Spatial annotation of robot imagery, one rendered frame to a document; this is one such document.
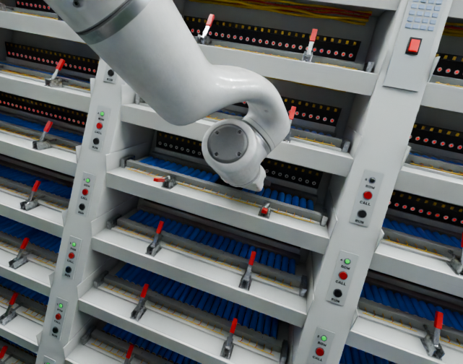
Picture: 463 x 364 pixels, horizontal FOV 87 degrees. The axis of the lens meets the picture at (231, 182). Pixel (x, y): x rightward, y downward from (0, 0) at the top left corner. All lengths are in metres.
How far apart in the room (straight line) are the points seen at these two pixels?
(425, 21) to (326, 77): 0.21
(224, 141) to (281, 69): 0.33
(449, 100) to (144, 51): 0.61
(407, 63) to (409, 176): 0.24
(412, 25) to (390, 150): 0.26
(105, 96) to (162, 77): 0.52
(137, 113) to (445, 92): 0.71
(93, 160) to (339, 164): 0.64
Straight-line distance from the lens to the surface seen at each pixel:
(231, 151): 0.36
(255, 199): 0.64
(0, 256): 1.11
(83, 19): 0.26
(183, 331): 0.79
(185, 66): 0.28
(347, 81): 0.65
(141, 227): 0.79
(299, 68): 0.64
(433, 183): 0.67
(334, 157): 0.60
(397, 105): 0.65
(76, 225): 0.83
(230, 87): 0.32
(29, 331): 1.10
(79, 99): 0.84
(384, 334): 0.75
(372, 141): 0.62
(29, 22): 1.04
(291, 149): 0.60
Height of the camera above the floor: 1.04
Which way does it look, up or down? 4 degrees down
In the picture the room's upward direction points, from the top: 15 degrees clockwise
